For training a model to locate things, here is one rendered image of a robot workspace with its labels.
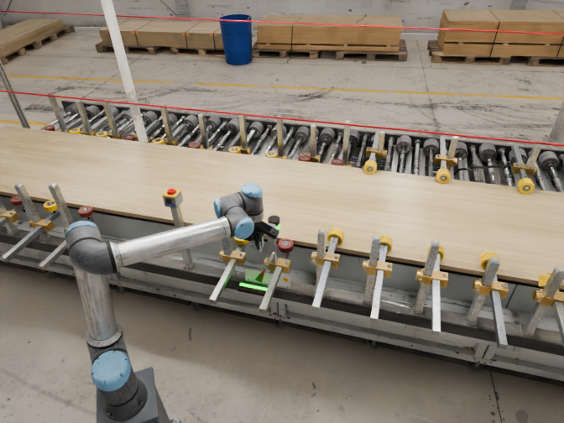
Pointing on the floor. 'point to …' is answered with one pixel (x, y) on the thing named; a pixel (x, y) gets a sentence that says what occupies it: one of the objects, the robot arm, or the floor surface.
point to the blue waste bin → (237, 39)
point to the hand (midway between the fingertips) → (261, 250)
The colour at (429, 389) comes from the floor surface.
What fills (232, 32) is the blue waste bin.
